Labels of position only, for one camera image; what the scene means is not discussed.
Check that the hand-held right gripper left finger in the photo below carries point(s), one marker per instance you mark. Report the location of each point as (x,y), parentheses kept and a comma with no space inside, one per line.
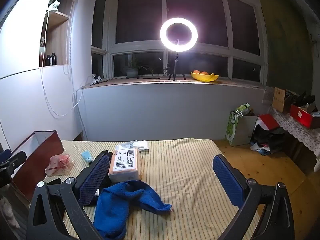
(93,180)

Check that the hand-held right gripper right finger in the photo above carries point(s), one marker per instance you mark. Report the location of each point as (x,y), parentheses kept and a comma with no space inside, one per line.
(226,180)

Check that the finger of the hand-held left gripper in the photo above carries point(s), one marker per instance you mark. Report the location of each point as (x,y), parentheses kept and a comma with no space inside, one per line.
(13,161)

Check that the dark red storage box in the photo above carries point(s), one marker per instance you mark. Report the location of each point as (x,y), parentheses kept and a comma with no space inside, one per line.
(37,165)

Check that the orange tissue pack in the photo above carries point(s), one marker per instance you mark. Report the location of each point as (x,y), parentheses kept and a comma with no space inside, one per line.
(125,165)

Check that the blue towel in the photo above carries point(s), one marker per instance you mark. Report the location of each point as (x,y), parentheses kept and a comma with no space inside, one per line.
(112,210)

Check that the red printed plastic bag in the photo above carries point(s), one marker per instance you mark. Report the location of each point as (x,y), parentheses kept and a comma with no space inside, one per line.
(58,166)

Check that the person's left forearm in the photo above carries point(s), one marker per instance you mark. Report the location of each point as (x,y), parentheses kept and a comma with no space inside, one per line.
(7,210)

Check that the light blue cream tube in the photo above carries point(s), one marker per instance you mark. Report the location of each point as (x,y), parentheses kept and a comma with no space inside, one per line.
(87,155)

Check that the striped yellow blanket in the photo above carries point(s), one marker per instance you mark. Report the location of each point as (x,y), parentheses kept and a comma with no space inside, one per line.
(187,180)

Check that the green paper bag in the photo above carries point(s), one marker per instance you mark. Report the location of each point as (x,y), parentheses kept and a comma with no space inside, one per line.
(232,127)

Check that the pile of clothes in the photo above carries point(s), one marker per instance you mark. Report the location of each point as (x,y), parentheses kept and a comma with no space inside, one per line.
(265,137)

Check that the white plastic pouch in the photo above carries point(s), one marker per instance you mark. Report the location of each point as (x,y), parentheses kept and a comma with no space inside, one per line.
(140,145)

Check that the white lace tablecloth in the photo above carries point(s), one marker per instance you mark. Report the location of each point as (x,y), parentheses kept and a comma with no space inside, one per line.
(292,130)

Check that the cardboard box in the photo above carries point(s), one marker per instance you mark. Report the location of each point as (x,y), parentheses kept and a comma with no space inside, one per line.
(278,98)

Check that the red flat box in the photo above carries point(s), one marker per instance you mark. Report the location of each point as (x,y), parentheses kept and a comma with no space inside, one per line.
(300,116)

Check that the white power strip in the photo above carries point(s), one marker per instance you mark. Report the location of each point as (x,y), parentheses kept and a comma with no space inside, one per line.
(96,81)

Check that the yellow fruit bowl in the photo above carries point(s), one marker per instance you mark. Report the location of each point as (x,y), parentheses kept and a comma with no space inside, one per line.
(205,77)

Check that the dark bottle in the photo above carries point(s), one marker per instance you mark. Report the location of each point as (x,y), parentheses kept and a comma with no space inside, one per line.
(47,60)
(53,59)

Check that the potted plant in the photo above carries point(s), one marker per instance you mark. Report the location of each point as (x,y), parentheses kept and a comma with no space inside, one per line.
(131,72)

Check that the black tripod stand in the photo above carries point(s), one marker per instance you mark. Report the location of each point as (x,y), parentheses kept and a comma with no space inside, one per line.
(175,65)

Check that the window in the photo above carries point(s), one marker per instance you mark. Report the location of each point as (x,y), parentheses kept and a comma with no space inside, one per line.
(140,15)

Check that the wooden wall shelf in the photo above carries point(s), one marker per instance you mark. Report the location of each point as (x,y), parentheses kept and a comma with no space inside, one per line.
(58,17)

